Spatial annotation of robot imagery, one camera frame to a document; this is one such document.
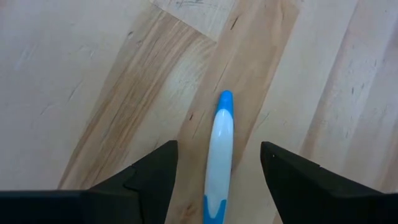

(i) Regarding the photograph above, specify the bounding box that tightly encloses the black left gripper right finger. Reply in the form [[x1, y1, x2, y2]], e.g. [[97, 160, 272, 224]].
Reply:
[[260, 141, 398, 224]]

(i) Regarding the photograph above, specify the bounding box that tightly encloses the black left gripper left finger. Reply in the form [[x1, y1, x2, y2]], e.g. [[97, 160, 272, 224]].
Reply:
[[0, 139, 178, 224]]

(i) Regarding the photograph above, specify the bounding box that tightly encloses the blue white toothbrush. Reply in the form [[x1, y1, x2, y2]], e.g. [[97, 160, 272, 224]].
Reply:
[[203, 90, 235, 224]]

